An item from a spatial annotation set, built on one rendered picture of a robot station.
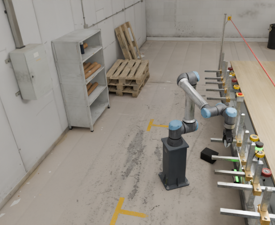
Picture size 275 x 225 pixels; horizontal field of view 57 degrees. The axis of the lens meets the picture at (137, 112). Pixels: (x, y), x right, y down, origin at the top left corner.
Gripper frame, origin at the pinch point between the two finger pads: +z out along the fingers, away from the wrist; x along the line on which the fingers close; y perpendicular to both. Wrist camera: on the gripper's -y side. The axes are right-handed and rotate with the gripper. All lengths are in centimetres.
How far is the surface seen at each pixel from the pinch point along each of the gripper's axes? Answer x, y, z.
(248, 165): -16.3, -18.1, 5.1
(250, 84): -54, 162, 8
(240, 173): -9.9, -21.3, 11.7
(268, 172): -31.5, -21.9, 7.4
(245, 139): -16.7, 6.9, -3.8
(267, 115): -54, 73, 8
